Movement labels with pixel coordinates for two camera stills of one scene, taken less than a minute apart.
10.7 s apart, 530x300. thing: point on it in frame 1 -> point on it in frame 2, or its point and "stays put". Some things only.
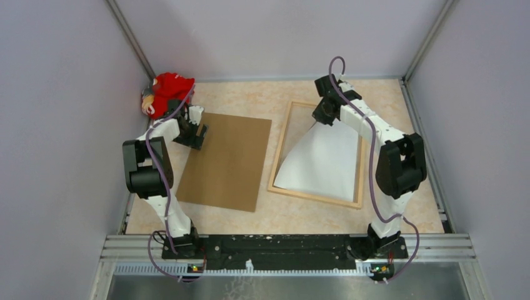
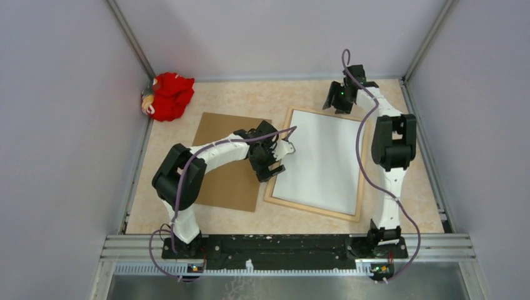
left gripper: [194, 141] -> [262, 172]
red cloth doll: [165, 87] stays put
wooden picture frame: [299, 119] -> [269, 195]
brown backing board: [227, 171] stays put
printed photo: [324, 163] stays put
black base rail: [283, 252] stays put
